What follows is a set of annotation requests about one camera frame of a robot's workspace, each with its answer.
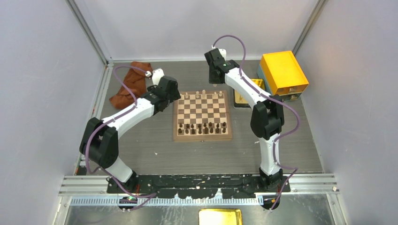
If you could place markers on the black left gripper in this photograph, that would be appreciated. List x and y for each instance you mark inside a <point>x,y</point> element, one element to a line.
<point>175,96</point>

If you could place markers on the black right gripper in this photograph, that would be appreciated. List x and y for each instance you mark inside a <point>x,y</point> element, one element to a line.
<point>211,80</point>

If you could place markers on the light wooden king piece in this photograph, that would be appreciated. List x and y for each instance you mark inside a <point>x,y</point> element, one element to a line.
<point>203,96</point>

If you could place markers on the gold metal tin tray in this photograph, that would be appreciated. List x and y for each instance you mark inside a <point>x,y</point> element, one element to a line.
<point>247,93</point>

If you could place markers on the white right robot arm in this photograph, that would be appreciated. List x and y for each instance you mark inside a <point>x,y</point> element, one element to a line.
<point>267,116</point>

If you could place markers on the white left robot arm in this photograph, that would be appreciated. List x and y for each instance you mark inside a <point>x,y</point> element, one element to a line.
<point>100,142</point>

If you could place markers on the brown cloth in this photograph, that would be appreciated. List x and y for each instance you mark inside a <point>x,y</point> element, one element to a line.
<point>134,80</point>

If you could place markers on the wooden chessboard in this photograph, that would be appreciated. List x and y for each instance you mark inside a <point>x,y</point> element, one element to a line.
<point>211,117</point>

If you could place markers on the yellow drawer box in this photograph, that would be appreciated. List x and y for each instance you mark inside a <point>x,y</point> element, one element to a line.
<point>282,75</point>

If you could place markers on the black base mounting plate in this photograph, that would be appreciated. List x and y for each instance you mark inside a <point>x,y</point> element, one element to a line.
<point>199,186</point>

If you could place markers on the gold tin lid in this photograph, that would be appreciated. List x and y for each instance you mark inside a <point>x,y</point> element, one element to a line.
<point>220,217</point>

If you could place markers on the aluminium front rail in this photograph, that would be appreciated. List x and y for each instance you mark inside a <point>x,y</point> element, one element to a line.
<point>103,191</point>

